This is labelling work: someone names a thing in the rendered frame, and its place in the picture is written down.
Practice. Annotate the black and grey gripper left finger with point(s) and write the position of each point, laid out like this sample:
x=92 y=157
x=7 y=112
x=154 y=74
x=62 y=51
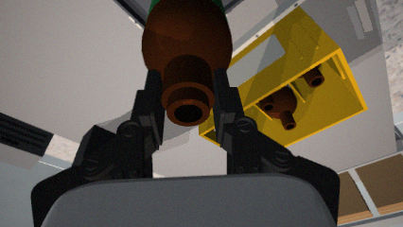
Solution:
x=126 y=155

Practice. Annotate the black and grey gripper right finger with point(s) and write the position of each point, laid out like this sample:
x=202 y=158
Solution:
x=247 y=147

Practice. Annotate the yellow translucent crate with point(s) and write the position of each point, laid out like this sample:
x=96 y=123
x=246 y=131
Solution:
x=286 y=51

